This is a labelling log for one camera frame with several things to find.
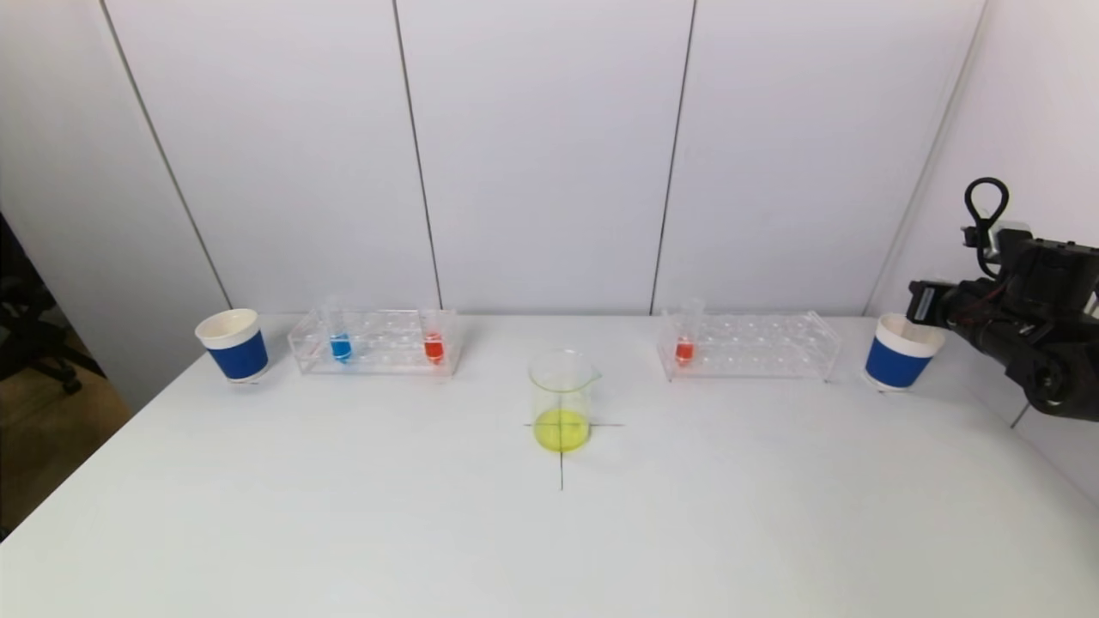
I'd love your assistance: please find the test tube with red pigment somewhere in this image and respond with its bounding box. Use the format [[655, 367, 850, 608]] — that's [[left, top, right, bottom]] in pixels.
[[421, 302, 447, 366], [674, 300, 705, 368]]

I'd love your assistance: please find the blue and white paper cup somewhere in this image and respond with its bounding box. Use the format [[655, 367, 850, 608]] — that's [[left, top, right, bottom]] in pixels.
[[864, 314, 946, 393], [195, 309, 270, 384]]

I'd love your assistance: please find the clear glass beaker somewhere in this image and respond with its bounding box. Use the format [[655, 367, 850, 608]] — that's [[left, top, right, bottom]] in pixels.
[[529, 348, 600, 453]]

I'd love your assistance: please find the test tube with blue pigment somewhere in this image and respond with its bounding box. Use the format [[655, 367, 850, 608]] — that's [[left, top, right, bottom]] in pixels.
[[324, 298, 355, 365]]

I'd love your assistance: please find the black office chair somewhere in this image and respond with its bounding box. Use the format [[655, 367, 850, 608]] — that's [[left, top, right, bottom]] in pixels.
[[0, 275, 108, 396]]

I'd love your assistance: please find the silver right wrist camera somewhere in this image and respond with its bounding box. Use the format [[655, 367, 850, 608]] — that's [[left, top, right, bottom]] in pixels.
[[979, 221, 1033, 260]]

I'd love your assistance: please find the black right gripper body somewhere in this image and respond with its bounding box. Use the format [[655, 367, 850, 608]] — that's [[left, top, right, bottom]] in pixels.
[[905, 279, 962, 329]]

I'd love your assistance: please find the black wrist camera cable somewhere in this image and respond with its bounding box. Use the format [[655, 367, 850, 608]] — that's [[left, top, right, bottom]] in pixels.
[[964, 178, 1010, 277]]

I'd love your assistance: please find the clear acrylic test tube rack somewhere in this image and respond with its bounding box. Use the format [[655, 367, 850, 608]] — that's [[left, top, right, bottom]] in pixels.
[[658, 312, 840, 383], [289, 310, 460, 377]]

